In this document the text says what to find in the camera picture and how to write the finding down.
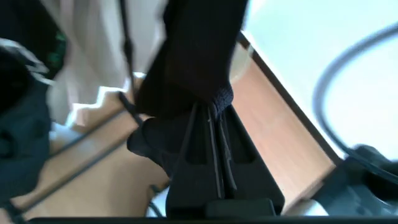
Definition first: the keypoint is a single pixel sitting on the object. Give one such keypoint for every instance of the black shorts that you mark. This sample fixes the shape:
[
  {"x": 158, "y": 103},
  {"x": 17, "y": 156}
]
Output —
[{"x": 21, "y": 140}]

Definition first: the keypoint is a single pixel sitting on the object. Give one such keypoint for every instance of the black clothes rack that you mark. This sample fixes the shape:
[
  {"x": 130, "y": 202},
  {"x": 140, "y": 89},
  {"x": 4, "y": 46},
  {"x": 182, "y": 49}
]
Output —
[{"x": 128, "y": 53}]

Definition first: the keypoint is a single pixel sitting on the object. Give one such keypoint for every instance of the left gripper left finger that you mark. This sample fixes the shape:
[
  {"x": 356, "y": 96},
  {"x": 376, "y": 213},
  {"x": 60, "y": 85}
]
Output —
[{"x": 196, "y": 180}]

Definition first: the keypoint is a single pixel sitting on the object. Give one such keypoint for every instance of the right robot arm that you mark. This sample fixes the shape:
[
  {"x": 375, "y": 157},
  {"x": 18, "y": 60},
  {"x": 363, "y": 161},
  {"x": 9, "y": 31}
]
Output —
[{"x": 348, "y": 189}]

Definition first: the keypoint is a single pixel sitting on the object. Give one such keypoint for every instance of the black shirt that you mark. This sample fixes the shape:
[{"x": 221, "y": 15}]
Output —
[{"x": 192, "y": 62}]

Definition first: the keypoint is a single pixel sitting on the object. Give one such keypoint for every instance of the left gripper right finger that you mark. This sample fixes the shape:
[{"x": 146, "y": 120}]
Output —
[{"x": 252, "y": 180}]

